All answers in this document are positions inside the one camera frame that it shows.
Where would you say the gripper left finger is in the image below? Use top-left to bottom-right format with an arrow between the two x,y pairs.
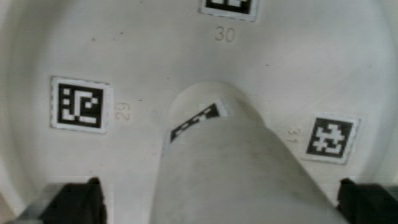
16,177 -> 106,224

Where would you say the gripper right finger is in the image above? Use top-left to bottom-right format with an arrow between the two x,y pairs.
337,178 -> 398,224

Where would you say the white cylindrical table leg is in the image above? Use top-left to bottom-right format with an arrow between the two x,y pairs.
147,97 -> 352,224

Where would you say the white round table top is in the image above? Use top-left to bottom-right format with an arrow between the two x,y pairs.
0,0 -> 398,224

